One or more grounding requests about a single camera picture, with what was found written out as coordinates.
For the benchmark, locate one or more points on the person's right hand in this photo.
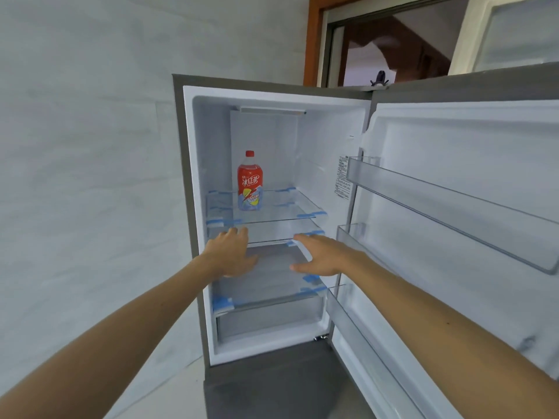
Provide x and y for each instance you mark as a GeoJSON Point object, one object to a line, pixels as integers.
{"type": "Point", "coordinates": [329, 259]}

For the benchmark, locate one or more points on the person's left hand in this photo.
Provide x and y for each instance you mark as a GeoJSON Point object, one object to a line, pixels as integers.
{"type": "Point", "coordinates": [225, 257]}

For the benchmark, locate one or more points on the person's left thumb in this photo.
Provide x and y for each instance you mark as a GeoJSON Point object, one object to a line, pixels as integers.
{"type": "Point", "coordinates": [249, 266]}

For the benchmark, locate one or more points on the person's right thumb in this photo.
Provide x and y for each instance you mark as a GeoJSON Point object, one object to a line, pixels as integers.
{"type": "Point", "coordinates": [302, 268]}

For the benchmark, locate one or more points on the person's left forearm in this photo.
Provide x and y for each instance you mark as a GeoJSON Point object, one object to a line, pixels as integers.
{"type": "Point", "coordinates": [113, 340]}

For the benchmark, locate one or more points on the person's right forearm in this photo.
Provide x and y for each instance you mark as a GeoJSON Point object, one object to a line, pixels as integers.
{"type": "Point", "coordinates": [445, 340]}

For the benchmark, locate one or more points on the glass crisper cover shelf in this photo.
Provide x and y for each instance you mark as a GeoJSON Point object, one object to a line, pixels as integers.
{"type": "Point", "coordinates": [270, 279]}

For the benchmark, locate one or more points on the glass fridge shelf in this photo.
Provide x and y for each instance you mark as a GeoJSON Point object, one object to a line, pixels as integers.
{"type": "Point", "coordinates": [266, 231]}
{"type": "Point", "coordinates": [279, 205]}

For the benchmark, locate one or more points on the blue tape strips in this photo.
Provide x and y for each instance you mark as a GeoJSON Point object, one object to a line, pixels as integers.
{"type": "Point", "coordinates": [222, 304]}

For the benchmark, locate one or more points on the clear crisper drawer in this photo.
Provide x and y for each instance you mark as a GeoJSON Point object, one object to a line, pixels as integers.
{"type": "Point", "coordinates": [270, 320]}

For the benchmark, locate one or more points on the short clear door bin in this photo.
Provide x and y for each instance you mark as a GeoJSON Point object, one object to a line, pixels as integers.
{"type": "Point", "coordinates": [356, 239]}

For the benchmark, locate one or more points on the red drink bottle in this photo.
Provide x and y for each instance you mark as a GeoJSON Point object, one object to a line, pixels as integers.
{"type": "Point", "coordinates": [250, 181]}

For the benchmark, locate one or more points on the white printed fridge sticker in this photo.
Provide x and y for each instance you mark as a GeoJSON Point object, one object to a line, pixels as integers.
{"type": "Point", "coordinates": [343, 178]}

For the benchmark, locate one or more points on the low clear door bin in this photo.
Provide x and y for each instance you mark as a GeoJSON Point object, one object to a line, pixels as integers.
{"type": "Point", "coordinates": [371, 357]}

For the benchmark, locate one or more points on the grey fridge body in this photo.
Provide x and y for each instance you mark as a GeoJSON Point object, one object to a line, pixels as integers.
{"type": "Point", "coordinates": [188, 170]}

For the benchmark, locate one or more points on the fridge light strip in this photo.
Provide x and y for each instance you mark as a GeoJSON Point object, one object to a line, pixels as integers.
{"type": "Point", "coordinates": [270, 110]}

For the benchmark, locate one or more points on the long clear door bin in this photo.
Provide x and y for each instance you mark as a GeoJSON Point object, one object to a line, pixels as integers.
{"type": "Point", "coordinates": [458, 215]}

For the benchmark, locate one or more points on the white-lined fridge door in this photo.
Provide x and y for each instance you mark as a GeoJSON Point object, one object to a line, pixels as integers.
{"type": "Point", "coordinates": [458, 143]}

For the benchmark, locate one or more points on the small black object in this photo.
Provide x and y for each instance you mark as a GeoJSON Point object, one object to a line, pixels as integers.
{"type": "Point", "coordinates": [380, 79]}

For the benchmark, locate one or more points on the white freezer door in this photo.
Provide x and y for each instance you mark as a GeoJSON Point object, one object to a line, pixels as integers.
{"type": "Point", "coordinates": [511, 34]}

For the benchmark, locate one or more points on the brown wooden window frame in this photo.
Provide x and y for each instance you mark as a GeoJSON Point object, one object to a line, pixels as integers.
{"type": "Point", "coordinates": [312, 39]}

